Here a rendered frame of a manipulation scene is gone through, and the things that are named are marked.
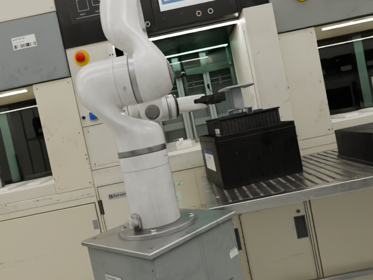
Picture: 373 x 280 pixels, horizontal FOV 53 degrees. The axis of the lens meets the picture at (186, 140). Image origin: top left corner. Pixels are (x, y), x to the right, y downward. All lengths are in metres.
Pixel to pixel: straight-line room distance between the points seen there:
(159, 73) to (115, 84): 0.10
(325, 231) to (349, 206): 0.15
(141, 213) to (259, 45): 0.95
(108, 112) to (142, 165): 0.14
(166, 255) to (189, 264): 0.07
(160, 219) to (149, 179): 0.10
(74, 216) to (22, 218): 0.22
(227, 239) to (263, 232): 0.78
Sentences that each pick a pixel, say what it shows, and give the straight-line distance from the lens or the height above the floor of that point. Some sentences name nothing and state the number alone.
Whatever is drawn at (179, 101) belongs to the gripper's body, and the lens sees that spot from 1.26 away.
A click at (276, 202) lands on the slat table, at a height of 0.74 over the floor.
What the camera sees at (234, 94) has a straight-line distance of 1.33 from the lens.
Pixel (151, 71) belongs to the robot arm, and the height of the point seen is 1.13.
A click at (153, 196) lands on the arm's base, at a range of 0.88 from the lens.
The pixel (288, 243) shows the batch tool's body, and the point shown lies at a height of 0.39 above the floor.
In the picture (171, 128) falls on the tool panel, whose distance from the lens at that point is 2.50.
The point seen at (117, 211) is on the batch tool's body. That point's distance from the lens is 1.69.
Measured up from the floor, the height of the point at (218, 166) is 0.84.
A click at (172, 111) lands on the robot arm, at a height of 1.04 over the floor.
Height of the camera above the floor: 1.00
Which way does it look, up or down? 3 degrees down
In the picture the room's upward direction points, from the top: 11 degrees counter-clockwise
